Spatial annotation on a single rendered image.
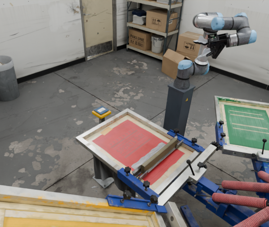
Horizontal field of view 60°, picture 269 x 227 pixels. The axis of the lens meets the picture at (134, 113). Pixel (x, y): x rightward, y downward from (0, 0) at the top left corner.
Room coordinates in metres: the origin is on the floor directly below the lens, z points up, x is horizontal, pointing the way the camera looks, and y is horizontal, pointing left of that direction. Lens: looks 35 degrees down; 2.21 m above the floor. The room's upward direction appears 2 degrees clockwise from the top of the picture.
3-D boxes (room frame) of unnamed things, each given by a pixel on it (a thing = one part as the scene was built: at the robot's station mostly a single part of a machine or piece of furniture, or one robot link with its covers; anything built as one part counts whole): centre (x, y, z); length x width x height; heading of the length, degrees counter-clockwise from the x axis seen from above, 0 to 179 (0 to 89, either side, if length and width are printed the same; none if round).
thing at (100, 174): (1.20, 0.14, 0.74); 0.46 x 0.04 x 0.42; 49
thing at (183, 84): (1.90, -0.42, 1.25); 0.15 x 0.15 x 0.10
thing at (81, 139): (1.32, -0.03, 0.97); 0.79 x 0.58 x 0.04; 49
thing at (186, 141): (1.37, -0.40, 0.98); 0.30 x 0.05 x 0.07; 49
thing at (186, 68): (1.90, -0.43, 1.37); 0.13 x 0.12 x 0.14; 100
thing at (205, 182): (0.95, -0.46, 1.02); 0.17 x 0.06 x 0.05; 49
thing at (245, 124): (1.51, -1.00, 1.05); 1.08 x 0.61 x 0.23; 169
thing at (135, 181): (0.95, -0.03, 0.98); 0.30 x 0.05 x 0.07; 49
